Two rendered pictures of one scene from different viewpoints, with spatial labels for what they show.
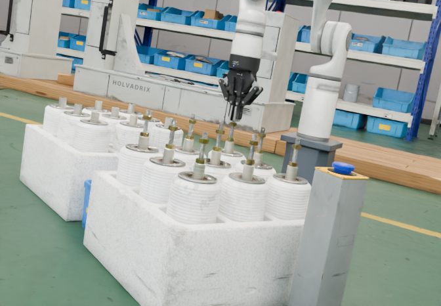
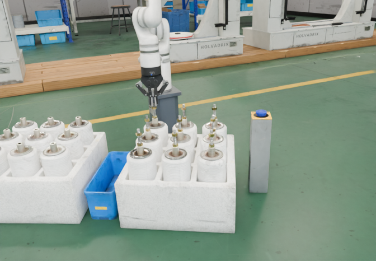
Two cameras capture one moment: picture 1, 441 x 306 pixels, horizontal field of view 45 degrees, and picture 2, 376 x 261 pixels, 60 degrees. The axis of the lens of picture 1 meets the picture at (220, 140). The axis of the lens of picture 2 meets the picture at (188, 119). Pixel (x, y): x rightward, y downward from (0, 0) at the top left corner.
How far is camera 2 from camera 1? 0.90 m
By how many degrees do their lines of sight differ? 47
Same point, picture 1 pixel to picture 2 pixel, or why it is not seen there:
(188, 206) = (221, 172)
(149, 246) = (209, 203)
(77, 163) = (73, 185)
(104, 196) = (139, 194)
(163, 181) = (187, 166)
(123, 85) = not seen: outside the picture
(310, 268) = (260, 163)
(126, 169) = (145, 171)
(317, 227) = (261, 144)
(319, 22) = not seen: hidden behind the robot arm
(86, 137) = (62, 164)
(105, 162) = (81, 172)
